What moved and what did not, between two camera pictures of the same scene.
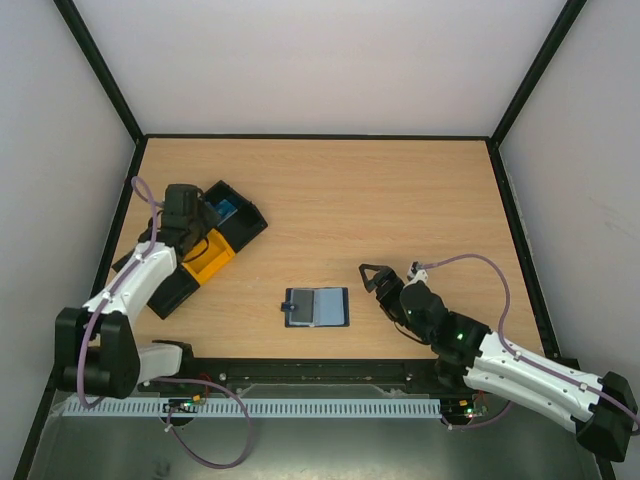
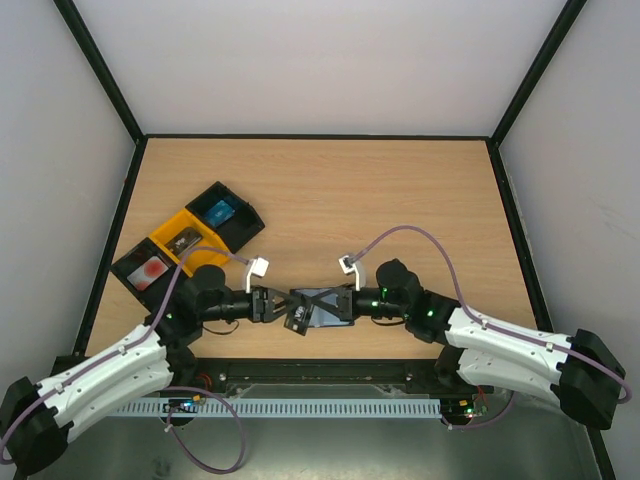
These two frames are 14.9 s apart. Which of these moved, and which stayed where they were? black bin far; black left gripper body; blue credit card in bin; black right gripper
Moved: black right gripper; black left gripper body
Stayed: blue credit card in bin; black bin far
